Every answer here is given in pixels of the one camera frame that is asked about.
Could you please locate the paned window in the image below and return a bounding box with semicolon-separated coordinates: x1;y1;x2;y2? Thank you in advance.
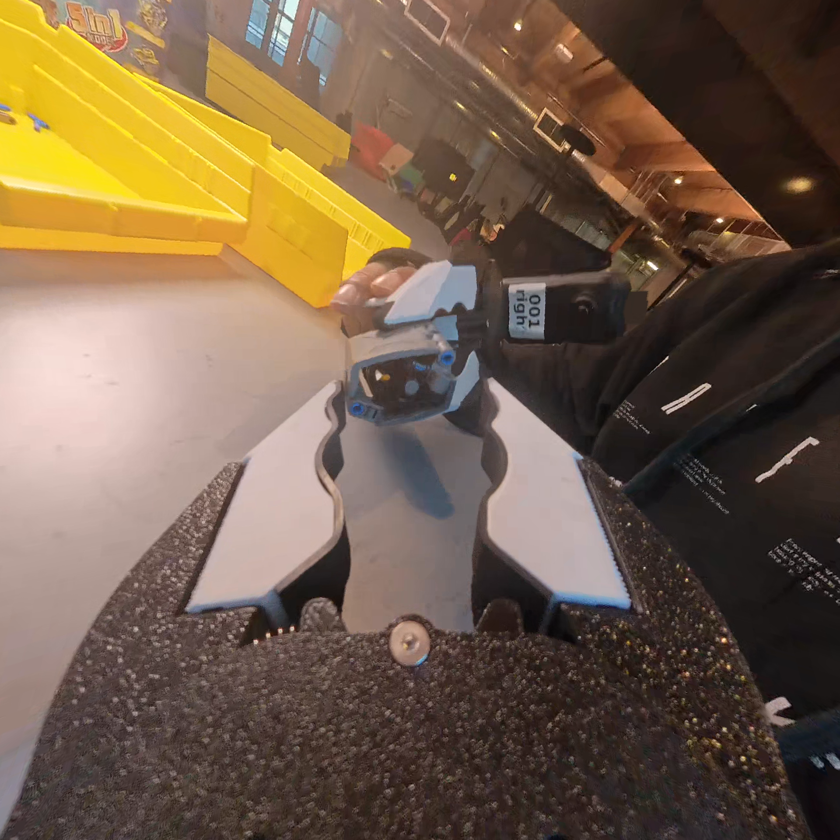
298;10;343;86
246;0;301;67

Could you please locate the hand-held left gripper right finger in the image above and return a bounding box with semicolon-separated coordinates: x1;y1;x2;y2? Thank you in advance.
472;379;632;634

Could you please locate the person's right forearm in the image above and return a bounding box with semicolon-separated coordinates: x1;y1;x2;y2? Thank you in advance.
486;308;664;455

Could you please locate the yellow plastic bin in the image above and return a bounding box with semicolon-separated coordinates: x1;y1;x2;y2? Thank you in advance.
138;72;411;308
205;34;352;170
0;20;253;257

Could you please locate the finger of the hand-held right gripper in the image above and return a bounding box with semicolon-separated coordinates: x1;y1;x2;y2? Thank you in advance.
446;350;484;414
382;260;480;329

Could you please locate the red bean bag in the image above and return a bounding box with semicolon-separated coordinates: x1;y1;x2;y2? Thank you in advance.
353;121;396;181

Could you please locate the blue robot kit box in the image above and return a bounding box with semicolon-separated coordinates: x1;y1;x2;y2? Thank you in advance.
39;0;178;73

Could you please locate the grey brick wheel assembly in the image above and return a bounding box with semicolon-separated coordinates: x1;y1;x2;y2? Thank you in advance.
344;328;458;427

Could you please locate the grey desk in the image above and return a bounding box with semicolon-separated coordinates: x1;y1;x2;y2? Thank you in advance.
0;164;592;788

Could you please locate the person's right hand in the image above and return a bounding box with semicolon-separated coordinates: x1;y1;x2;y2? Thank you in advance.
330;264;421;315

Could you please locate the person's black hoodie torso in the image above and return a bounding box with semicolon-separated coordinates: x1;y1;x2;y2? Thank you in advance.
591;239;840;840

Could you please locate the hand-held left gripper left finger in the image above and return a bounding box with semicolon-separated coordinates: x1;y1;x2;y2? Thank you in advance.
185;381;349;631

